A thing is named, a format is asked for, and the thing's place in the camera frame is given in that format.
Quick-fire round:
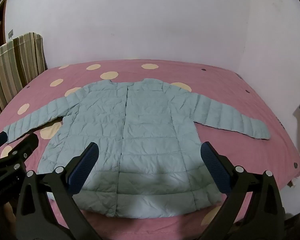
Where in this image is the olive green curtain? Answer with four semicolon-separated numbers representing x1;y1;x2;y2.
0;32;47;128

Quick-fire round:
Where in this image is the light blue quilted jacket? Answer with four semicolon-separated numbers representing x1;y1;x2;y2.
3;78;271;218

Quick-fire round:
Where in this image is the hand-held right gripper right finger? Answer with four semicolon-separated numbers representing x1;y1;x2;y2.
200;141;287;240

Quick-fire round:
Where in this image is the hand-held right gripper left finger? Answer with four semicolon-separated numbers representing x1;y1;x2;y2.
15;142;101;240

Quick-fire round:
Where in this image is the pink polka dot bed sheet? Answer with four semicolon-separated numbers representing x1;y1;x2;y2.
0;59;300;238

